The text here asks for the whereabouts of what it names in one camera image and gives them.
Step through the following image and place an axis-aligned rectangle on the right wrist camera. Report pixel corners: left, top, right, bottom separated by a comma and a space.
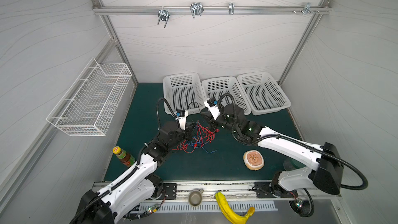
204, 96, 221, 120

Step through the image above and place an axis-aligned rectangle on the middle metal clamp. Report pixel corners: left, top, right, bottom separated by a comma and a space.
189, 2, 204, 18

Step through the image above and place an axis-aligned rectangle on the white vented cable duct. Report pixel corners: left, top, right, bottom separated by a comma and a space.
130, 201, 278, 214

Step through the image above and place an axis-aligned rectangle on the horizontal aluminium rail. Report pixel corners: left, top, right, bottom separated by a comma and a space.
93, 5, 332, 16

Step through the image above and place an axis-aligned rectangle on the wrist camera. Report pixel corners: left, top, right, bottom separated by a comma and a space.
204, 96, 221, 120
176, 110, 189, 131

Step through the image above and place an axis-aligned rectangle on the left white perforated basket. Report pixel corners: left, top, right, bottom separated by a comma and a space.
163, 73, 205, 115

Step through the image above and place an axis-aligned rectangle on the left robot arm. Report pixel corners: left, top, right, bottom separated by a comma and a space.
71, 110, 195, 224

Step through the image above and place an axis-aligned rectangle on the yellow banana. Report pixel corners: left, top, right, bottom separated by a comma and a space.
215, 192, 255, 224

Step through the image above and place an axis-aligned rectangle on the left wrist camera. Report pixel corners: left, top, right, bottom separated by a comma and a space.
176, 110, 189, 131

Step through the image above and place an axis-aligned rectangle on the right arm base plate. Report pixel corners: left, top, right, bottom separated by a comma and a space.
251, 181, 281, 199

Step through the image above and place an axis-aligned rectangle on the middle white perforated basket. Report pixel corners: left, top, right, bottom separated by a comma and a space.
202, 76, 251, 125

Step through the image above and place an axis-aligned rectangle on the round toy food disc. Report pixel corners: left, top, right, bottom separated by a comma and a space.
243, 150, 264, 171

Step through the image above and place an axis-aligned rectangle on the blue cable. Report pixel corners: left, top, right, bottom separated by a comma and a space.
186, 124, 218, 155

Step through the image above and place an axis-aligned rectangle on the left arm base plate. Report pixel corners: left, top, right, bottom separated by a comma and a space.
152, 183, 177, 200

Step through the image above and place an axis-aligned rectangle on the left metal clamp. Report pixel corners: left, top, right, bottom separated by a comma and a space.
157, 9, 170, 28

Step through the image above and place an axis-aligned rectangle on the metal clamp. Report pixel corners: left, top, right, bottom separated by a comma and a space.
292, 3, 321, 16
157, 9, 170, 28
189, 2, 204, 18

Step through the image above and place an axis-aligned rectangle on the small metal bracket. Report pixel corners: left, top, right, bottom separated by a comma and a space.
229, 3, 235, 16

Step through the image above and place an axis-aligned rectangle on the right white perforated basket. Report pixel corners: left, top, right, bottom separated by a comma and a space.
237, 72, 291, 116

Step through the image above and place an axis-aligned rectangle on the yellow capped sauce bottle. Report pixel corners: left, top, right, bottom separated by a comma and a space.
113, 146, 136, 167

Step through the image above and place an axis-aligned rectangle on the white wire wall basket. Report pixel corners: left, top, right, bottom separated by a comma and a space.
46, 58, 132, 137

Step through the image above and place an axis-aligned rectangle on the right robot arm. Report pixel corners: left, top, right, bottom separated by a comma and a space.
201, 93, 369, 195

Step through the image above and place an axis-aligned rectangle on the right metal clamp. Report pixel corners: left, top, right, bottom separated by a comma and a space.
292, 3, 321, 16

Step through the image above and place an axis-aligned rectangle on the green lidded jar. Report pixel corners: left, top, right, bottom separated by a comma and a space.
283, 158, 306, 171

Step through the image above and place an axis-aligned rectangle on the white perforated basket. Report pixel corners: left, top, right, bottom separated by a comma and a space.
237, 72, 291, 116
202, 76, 251, 125
163, 73, 205, 115

